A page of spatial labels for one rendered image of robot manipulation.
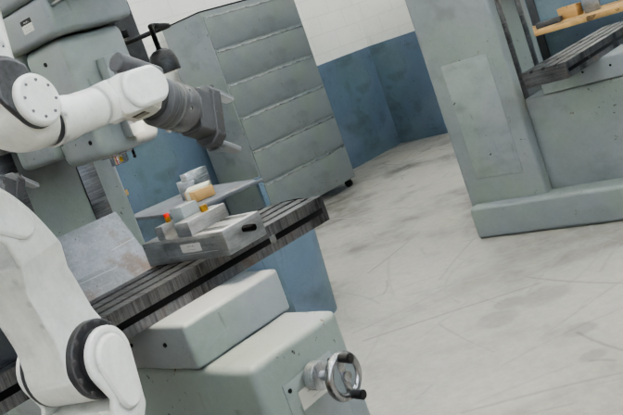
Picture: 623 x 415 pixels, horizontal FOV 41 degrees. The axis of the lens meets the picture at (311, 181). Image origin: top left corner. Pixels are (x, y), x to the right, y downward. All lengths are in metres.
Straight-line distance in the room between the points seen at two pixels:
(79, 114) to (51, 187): 1.29
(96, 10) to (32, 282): 0.91
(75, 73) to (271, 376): 0.88
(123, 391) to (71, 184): 1.18
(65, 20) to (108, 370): 0.95
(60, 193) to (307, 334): 0.93
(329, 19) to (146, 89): 8.12
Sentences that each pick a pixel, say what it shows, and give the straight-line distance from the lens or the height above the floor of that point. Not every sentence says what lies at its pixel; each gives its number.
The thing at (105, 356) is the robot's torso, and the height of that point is 1.02.
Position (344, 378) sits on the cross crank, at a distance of 1.97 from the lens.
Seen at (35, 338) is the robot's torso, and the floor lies 1.09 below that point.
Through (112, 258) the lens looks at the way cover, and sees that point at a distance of 2.58.
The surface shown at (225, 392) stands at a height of 0.71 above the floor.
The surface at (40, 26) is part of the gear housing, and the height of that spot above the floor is 1.66.
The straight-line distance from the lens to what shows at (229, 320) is 2.12.
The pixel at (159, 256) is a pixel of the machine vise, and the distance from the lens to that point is 2.40.
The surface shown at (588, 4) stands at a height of 0.96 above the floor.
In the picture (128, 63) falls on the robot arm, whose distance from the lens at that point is 1.46.
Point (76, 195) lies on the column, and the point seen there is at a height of 1.22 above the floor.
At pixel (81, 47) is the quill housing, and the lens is 2.18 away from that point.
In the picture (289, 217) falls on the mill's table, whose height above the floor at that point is 0.95.
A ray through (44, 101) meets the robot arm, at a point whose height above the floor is 1.45.
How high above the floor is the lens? 1.40
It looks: 9 degrees down
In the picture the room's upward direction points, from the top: 20 degrees counter-clockwise
